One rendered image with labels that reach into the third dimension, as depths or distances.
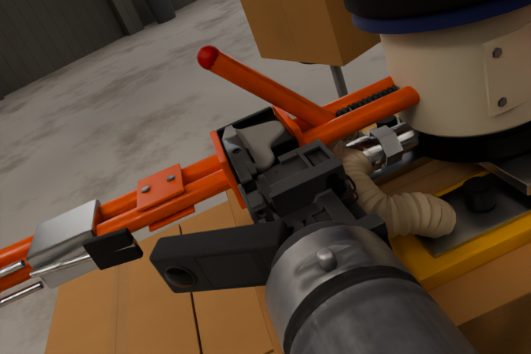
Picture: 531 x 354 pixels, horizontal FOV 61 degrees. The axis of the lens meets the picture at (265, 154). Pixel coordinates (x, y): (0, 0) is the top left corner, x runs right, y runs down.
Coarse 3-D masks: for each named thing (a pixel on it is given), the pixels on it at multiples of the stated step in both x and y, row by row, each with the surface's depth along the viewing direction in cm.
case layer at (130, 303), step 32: (192, 224) 138; (224, 224) 132; (64, 288) 133; (96, 288) 128; (128, 288) 123; (160, 288) 118; (64, 320) 121; (96, 320) 116; (128, 320) 112; (160, 320) 108; (192, 320) 105; (224, 320) 101; (256, 320) 98; (64, 352) 111; (96, 352) 107; (128, 352) 103; (160, 352) 100; (192, 352) 97; (224, 352) 94; (256, 352) 91
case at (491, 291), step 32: (384, 192) 56; (512, 256) 42; (256, 288) 50; (448, 288) 41; (480, 288) 40; (512, 288) 39; (480, 320) 38; (512, 320) 39; (480, 352) 40; (512, 352) 41
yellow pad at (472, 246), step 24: (456, 192) 48; (480, 192) 43; (504, 192) 46; (456, 216) 45; (480, 216) 44; (504, 216) 43; (528, 216) 43; (408, 240) 45; (432, 240) 44; (456, 240) 43; (480, 240) 42; (504, 240) 41; (528, 240) 42; (408, 264) 43; (432, 264) 42; (456, 264) 41; (480, 264) 42
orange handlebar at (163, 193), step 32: (352, 96) 49; (384, 96) 47; (416, 96) 46; (320, 128) 46; (352, 128) 46; (128, 192) 49; (160, 192) 45; (192, 192) 45; (128, 224) 44; (160, 224) 45; (0, 256) 47; (0, 288) 44
